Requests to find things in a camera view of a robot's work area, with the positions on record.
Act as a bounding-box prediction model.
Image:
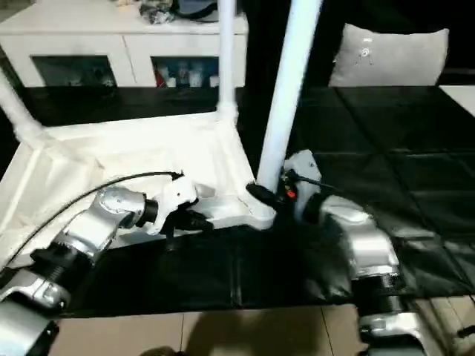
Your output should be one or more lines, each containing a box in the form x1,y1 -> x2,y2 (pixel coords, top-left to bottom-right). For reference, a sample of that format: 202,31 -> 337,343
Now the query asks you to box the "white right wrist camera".
285,150 -> 323,188

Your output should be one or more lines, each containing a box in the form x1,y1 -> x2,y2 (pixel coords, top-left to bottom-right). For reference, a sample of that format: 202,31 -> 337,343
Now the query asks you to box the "white flat sheet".
439,85 -> 475,116

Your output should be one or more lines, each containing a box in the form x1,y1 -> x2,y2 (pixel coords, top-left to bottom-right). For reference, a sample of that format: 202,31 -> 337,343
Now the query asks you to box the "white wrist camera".
285,150 -> 323,188
151,177 -> 199,235

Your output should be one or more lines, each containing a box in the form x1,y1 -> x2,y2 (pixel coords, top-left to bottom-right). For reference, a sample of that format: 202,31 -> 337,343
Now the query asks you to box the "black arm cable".
0,171 -> 185,269
286,171 -> 353,200

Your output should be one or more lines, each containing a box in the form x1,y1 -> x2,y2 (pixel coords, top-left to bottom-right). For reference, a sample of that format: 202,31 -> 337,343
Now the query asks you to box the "grey carry case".
140,0 -> 220,23

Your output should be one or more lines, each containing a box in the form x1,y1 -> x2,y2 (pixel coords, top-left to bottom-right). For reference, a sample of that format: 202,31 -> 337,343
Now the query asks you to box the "white plastic table leg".
217,0 -> 240,124
256,0 -> 324,195
0,73 -> 44,143

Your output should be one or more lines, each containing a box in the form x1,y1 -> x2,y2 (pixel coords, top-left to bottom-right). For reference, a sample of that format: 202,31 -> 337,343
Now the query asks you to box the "light grey cushion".
329,24 -> 451,88

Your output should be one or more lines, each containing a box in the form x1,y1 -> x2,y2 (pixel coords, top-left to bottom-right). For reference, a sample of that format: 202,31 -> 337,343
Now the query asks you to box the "black tall cabinet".
243,0 -> 350,88

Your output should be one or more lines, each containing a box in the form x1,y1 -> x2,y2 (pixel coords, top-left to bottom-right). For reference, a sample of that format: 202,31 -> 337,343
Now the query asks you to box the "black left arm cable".
0,171 -> 185,269

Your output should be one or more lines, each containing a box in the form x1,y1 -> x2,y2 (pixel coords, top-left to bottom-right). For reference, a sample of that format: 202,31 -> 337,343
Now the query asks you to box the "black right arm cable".
286,171 -> 353,200

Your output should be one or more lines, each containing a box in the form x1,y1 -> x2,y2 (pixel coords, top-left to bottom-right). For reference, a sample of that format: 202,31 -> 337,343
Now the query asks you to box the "white glass-door cabinet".
0,0 -> 249,90

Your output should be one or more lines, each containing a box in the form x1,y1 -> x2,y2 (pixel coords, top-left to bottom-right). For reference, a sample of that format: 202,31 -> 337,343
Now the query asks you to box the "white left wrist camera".
151,177 -> 199,235

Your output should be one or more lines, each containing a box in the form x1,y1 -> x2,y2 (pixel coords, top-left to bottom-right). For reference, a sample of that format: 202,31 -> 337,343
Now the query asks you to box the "white plastic table top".
0,111 -> 278,260

